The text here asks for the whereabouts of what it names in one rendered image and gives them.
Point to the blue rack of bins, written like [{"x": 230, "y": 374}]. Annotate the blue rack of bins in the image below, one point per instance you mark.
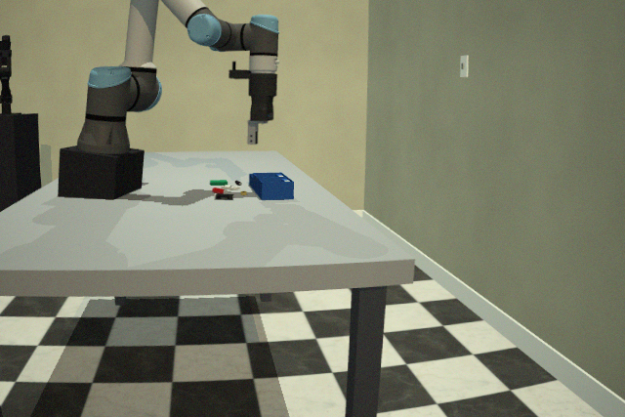
[{"x": 272, "y": 186}]

